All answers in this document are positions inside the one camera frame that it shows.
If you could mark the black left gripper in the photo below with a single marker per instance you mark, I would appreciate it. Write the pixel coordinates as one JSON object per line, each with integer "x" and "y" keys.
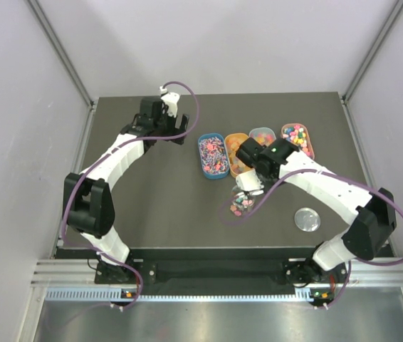
{"x": 179, "y": 129}

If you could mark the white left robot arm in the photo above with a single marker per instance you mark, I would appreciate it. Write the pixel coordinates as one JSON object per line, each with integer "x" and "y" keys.
{"x": 87, "y": 196}

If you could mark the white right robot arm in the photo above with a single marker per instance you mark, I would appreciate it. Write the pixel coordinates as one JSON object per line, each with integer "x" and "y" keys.
{"x": 370, "y": 216}

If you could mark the light blue candy tray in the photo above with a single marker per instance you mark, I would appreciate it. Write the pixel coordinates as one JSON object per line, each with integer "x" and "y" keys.
{"x": 263, "y": 136}

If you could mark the orange candy tray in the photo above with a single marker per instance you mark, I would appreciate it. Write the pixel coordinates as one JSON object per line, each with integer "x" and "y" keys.
{"x": 233, "y": 142}

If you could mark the pink candy tray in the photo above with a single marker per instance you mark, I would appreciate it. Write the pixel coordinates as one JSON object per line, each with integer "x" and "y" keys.
{"x": 298, "y": 134}

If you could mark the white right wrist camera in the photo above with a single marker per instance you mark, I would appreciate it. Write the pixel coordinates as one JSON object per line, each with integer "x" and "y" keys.
{"x": 250, "y": 183}

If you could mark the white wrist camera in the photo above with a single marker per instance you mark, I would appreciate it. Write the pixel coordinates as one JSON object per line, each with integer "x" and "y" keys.
{"x": 170, "y": 99}
{"x": 250, "y": 183}

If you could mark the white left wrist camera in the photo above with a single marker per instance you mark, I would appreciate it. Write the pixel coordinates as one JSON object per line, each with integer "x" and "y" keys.
{"x": 170, "y": 99}

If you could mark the aluminium left frame post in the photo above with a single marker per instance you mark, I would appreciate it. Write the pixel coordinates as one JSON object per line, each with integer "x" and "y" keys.
{"x": 52, "y": 37}

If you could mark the aluminium frame post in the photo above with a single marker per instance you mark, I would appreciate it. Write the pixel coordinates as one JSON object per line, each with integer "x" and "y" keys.
{"x": 378, "y": 41}
{"x": 52, "y": 37}

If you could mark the aluminium front frame rail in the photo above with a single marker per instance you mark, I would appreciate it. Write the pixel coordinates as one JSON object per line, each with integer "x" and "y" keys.
{"x": 78, "y": 272}

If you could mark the aluminium right frame post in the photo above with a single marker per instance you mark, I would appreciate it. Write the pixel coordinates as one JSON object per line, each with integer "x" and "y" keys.
{"x": 378, "y": 41}

